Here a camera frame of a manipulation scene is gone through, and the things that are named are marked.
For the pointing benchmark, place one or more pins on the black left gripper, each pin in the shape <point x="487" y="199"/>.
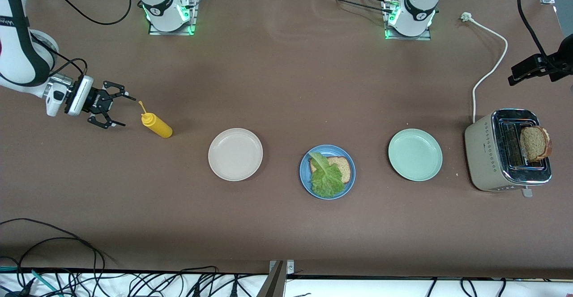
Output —
<point x="558" y="60"/>

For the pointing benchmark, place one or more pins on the green lettuce leaf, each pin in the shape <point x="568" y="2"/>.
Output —
<point x="327" y="178"/>

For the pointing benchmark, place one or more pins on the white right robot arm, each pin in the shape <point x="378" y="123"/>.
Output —
<point x="161" y="6"/>

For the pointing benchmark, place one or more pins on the cream white plate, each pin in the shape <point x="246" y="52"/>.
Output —
<point x="235" y="153"/>

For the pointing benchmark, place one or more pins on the metal table edge bracket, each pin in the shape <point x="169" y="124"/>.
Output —
<point x="275" y="283"/>

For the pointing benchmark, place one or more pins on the light green plate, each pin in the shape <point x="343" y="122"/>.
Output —
<point x="415" y="153"/>

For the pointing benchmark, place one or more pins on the beige steel toaster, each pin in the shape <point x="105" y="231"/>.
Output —
<point x="483" y="158"/>

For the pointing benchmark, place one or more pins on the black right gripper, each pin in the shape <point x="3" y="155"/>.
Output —
<point x="95" y="102"/>

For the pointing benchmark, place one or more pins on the blue plate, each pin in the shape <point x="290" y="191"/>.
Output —
<point x="306" y="185"/>

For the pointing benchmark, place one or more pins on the brown bread slice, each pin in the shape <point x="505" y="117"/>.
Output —
<point x="344" y="167"/>
<point x="535" y="144"/>

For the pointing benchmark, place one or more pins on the yellow squeeze bottle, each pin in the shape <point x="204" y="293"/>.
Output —
<point x="159" y="127"/>

